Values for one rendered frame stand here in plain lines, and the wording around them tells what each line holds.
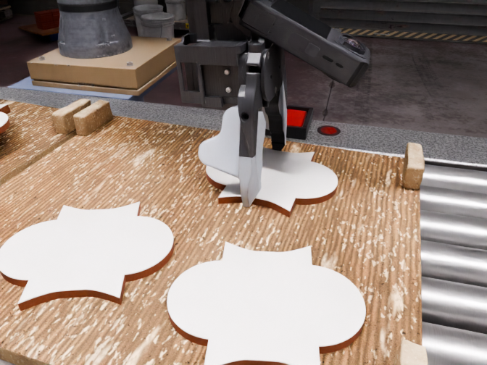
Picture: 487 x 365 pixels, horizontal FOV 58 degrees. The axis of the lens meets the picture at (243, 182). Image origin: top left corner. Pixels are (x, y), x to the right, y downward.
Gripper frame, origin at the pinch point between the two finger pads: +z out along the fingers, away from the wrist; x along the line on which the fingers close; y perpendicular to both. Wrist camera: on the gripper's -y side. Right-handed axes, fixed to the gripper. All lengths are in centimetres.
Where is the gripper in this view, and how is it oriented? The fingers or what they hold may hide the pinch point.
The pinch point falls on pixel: (269, 173)
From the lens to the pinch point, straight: 45.4
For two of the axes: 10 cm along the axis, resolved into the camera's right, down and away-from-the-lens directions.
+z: 0.6, 8.6, 5.1
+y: -9.5, -1.1, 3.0
